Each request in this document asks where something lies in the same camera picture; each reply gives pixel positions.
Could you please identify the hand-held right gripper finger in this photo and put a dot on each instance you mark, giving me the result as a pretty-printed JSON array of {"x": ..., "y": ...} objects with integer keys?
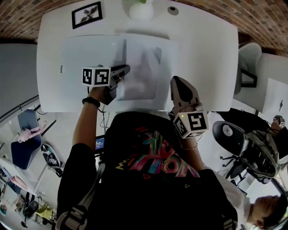
[
  {"x": 191, "y": 88},
  {"x": 174, "y": 89}
]

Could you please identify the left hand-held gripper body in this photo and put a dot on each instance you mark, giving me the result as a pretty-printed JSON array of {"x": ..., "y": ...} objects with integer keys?
[{"x": 96, "y": 76}]

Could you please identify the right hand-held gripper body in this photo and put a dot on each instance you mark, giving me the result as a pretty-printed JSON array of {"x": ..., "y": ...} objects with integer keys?
[{"x": 193, "y": 123}]

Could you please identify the translucent file folder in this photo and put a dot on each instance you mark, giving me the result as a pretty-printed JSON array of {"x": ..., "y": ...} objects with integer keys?
[{"x": 90, "y": 67}]

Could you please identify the white sheet of paper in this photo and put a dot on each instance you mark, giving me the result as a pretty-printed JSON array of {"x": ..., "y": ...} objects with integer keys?
[{"x": 171, "y": 78}]

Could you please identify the person's right forearm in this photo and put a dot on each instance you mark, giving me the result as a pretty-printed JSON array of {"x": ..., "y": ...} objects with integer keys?
[{"x": 193, "y": 155}]

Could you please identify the person's left forearm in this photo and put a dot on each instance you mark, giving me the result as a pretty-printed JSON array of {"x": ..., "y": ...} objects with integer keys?
[{"x": 84, "y": 123}]

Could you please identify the person's right hand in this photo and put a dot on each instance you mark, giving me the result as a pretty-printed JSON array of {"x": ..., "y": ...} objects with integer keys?
[{"x": 189, "y": 109}]

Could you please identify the black wristband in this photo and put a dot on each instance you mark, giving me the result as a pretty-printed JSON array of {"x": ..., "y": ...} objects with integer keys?
[{"x": 91, "y": 101}]

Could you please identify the black mesh office chair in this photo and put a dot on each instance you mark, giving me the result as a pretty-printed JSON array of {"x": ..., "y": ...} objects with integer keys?
[{"x": 234, "y": 141}]

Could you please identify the white round vase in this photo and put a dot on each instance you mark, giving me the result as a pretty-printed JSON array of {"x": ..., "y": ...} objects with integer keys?
[{"x": 141, "y": 11}]

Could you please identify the black framed picture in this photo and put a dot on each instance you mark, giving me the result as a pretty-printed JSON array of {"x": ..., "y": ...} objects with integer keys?
[{"x": 87, "y": 14}]

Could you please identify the grey upholstered chair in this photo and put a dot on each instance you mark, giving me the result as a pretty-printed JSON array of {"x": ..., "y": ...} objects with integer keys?
[{"x": 248, "y": 58}]

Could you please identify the small blue screen device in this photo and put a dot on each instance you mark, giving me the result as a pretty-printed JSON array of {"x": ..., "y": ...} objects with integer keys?
[{"x": 100, "y": 143}]

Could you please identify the green plant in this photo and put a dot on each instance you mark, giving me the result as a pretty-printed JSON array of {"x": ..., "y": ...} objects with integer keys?
[{"x": 137, "y": 1}]

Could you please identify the black printed t-shirt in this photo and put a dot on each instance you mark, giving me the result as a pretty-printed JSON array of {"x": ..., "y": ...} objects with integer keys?
[{"x": 144, "y": 179}]

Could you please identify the white side desk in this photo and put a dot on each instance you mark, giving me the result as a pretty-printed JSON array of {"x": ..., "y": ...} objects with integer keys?
[{"x": 270, "y": 74}]

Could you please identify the pink headphones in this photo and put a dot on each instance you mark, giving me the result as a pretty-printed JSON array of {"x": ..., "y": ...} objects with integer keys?
[{"x": 30, "y": 132}]

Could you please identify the black and white shoes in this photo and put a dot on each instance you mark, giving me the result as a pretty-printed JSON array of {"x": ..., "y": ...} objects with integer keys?
[{"x": 51, "y": 159}]

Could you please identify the blue padded chair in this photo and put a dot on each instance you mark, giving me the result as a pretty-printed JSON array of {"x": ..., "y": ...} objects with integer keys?
[{"x": 27, "y": 152}]

